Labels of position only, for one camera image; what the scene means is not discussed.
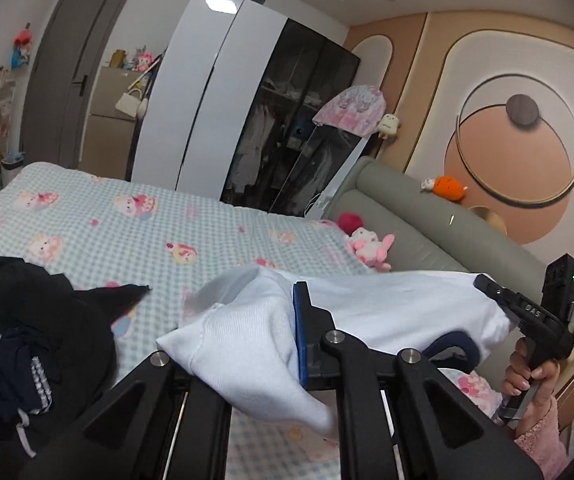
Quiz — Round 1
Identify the pink plush doll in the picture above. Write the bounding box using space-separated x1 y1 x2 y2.
134 45 156 72

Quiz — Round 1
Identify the brown round wall disc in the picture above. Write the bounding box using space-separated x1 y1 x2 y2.
506 94 540 128

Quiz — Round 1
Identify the navy garment with white stripes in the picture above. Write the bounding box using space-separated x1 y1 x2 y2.
0 327 65 423

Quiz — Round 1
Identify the white garment with navy collar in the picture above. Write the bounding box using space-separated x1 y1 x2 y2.
156 265 514 437

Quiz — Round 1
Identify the grey door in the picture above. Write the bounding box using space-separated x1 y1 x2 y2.
19 0 132 171

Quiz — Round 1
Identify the white wardrobe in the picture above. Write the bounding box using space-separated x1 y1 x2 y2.
132 0 290 197

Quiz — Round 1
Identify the beige cabinet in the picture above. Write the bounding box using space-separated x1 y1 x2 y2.
81 66 148 181

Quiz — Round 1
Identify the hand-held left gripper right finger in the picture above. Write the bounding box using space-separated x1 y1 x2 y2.
292 281 544 480

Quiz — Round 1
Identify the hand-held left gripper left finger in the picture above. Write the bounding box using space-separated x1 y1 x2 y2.
19 351 234 480

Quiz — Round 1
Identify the pink white bunny plush toy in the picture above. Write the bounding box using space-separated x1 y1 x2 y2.
347 227 396 272

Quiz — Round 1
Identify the person's right hand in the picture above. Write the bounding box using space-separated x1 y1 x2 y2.
501 337 562 411

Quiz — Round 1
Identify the white handbag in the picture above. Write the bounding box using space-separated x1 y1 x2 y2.
115 85 148 120

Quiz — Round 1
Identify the black garment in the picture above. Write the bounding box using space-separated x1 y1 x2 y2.
0 255 151 480

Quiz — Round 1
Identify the red doll wall decoration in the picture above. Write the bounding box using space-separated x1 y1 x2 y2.
12 27 34 69

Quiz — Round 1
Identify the white toast plush toy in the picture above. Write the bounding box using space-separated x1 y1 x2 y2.
377 113 402 140

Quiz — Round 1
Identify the gold wall ring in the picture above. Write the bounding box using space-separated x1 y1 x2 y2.
456 74 574 207

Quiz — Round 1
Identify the pink cartoon print top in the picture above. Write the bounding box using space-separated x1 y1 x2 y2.
313 85 386 137

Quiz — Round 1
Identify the grey padded bed headboard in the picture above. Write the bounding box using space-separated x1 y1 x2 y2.
324 156 552 288

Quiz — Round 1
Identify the person's right forearm pink sleeve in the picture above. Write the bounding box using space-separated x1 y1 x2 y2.
513 394 574 480

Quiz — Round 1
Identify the orange carrot plush toy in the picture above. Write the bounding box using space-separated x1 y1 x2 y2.
432 175 469 204

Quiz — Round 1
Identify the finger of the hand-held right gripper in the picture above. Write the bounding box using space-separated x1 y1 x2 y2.
473 273 548 334

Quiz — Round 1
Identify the red plush toy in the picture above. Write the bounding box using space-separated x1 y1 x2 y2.
338 211 364 235

